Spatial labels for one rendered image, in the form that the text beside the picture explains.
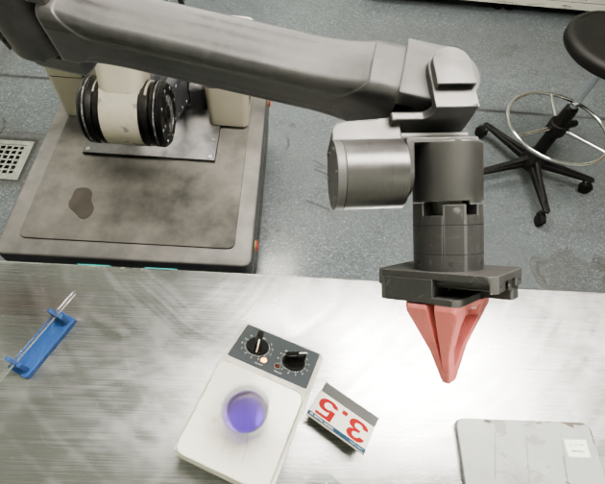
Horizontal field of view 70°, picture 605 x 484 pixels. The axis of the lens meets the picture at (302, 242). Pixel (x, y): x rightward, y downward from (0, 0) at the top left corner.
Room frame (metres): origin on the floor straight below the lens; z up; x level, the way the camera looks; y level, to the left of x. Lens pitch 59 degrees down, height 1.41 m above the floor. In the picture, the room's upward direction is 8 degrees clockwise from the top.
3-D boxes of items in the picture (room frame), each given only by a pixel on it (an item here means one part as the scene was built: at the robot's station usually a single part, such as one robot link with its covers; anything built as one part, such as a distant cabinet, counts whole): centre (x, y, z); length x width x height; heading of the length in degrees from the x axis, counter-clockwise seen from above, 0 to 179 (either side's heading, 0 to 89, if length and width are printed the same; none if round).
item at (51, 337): (0.16, 0.36, 0.77); 0.10 x 0.03 x 0.04; 160
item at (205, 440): (0.08, 0.04, 0.83); 0.12 x 0.12 x 0.01; 75
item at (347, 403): (0.12, -0.09, 0.77); 0.09 x 0.06 x 0.04; 63
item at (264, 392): (0.09, 0.03, 0.87); 0.06 x 0.05 x 0.08; 131
